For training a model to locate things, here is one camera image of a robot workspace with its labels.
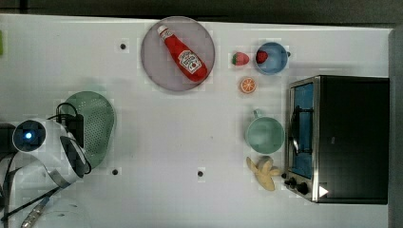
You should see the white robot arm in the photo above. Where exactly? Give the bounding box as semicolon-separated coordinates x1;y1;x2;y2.
1;119;91;228

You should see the toaster oven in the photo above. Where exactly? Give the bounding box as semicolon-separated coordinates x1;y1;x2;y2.
282;75;390;204

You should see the strawberry in blue bowl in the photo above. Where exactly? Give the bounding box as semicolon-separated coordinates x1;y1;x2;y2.
256;50;268;64

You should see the black cable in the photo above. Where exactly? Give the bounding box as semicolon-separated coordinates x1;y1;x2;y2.
0;102;93;224

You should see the black object at left edge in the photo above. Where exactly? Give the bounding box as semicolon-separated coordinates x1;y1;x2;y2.
0;123;16;159

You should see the red ketchup bottle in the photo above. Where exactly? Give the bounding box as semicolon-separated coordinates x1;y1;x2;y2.
157;26;207;82

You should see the toy peeled banana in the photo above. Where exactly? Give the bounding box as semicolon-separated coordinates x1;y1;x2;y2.
246;157;281;191

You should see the green mug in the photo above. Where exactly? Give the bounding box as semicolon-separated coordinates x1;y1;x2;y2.
244;109;285;155

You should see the toy strawberry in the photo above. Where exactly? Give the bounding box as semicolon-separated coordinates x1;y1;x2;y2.
231;52;250;66

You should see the blue bowl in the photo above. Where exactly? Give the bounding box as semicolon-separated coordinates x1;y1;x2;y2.
255;42;291;75

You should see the grey round plate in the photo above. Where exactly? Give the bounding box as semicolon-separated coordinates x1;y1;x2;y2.
141;16;215;91

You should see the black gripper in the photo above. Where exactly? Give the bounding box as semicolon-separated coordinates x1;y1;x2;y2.
65;114;85;147

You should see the toy orange half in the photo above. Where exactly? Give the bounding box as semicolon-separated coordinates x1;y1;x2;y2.
240;77;257;94

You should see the green plastic strainer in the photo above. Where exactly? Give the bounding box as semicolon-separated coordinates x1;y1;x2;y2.
61;91;115;168

